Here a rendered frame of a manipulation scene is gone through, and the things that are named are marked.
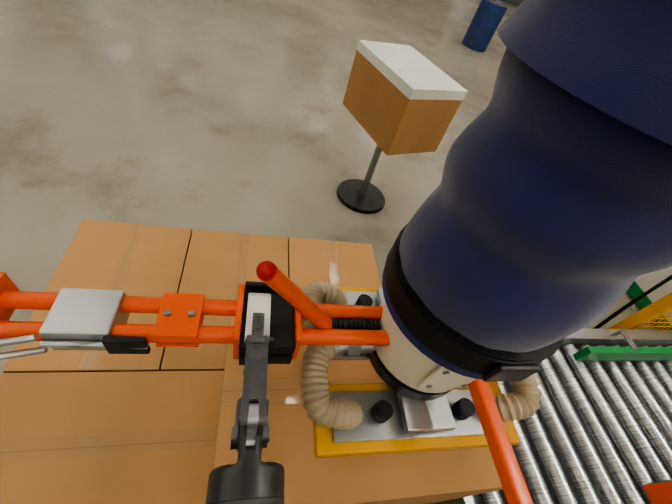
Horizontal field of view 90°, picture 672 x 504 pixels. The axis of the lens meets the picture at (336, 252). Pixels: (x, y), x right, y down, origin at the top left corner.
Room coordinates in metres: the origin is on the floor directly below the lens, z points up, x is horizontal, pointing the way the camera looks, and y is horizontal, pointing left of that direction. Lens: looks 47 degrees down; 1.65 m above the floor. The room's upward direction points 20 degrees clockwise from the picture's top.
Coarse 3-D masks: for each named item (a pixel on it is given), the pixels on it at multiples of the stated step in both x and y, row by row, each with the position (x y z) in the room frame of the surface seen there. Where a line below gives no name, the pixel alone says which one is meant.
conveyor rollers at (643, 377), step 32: (576, 384) 0.80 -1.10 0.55; (608, 384) 0.86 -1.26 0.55; (640, 384) 0.92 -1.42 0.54; (544, 416) 0.63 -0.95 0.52; (576, 416) 0.66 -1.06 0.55; (608, 416) 0.72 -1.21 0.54; (640, 416) 0.78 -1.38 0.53; (544, 448) 0.51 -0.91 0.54; (608, 448) 0.59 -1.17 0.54; (640, 448) 0.64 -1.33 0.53; (576, 480) 0.45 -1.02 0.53; (608, 480) 0.48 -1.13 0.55; (640, 480) 0.52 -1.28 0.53
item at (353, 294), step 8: (344, 288) 0.41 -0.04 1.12; (352, 288) 0.41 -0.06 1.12; (360, 288) 0.42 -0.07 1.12; (368, 288) 0.43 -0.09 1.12; (352, 296) 0.39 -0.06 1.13; (360, 296) 0.38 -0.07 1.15; (368, 296) 0.38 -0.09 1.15; (376, 296) 0.41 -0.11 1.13; (352, 304) 0.37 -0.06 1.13; (360, 304) 0.36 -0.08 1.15; (368, 304) 0.37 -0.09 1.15; (376, 304) 0.39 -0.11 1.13
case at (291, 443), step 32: (224, 384) 0.22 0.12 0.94; (288, 384) 0.26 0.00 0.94; (224, 416) 0.16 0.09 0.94; (288, 416) 0.20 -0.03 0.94; (224, 448) 0.12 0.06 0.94; (288, 448) 0.15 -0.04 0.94; (480, 448) 0.27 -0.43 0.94; (288, 480) 0.10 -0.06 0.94; (320, 480) 0.12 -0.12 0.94; (352, 480) 0.14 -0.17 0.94; (384, 480) 0.16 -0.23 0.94; (416, 480) 0.17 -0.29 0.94; (448, 480) 0.19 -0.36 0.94; (480, 480) 0.21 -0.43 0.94
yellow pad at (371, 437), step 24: (336, 384) 0.22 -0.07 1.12; (360, 384) 0.23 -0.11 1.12; (384, 384) 0.25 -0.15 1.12; (384, 408) 0.20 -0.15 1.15; (456, 408) 0.24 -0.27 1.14; (336, 432) 0.15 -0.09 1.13; (360, 432) 0.16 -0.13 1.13; (384, 432) 0.17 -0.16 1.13; (432, 432) 0.20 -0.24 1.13; (456, 432) 0.21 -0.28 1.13; (480, 432) 0.23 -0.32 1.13; (336, 456) 0.13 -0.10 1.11
